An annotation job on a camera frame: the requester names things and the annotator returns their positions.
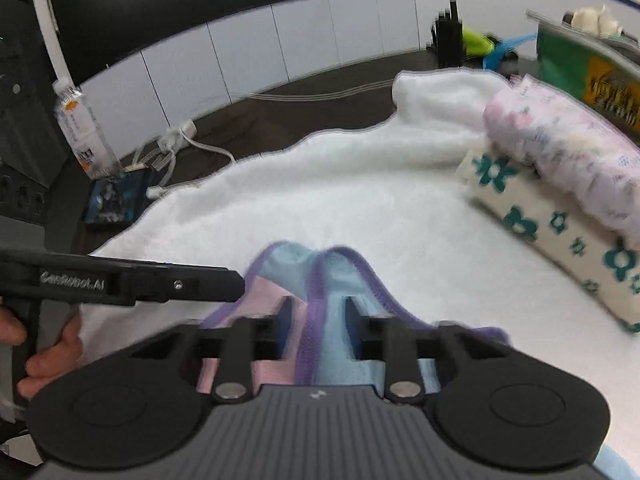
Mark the folded pink floral garment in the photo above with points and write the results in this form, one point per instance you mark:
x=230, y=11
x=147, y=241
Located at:
x=565, y=150

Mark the white fluffy towel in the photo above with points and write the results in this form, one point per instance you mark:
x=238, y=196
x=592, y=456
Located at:
x=350, y=185

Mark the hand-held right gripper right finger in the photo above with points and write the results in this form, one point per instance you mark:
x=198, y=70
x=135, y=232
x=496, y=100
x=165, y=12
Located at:
x=354, y=327

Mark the dark printed box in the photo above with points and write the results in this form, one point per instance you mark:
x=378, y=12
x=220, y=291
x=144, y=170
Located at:
x=117, y=197

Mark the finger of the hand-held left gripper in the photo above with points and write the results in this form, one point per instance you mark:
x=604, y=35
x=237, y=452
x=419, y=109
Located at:
x=200, y=285

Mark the white curved pole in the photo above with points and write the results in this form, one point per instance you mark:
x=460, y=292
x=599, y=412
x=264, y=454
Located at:
x=47, y=25

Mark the neon yellow object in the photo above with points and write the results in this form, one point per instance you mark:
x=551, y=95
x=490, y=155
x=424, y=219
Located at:
x=475, y=40

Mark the pink and blue mesh garment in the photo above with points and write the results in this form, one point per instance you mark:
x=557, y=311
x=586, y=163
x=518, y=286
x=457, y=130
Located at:
x=325, y=280

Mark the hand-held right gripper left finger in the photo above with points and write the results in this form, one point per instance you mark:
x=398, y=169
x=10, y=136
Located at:
x=284, y=325

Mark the dark equipment rack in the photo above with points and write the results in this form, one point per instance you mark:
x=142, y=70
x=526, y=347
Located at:
x=25, y=110

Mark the cream cloth in bag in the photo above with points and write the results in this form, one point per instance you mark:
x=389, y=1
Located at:
x=595, y=20

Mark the folded cream teal-flower garment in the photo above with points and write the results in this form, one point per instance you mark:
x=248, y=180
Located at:
x=540, y=220

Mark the clear plastic water bottle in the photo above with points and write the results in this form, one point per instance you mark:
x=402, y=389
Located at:
x=85, y=130

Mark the person's left hand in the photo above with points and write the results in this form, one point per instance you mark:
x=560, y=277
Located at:
x=55, y=360

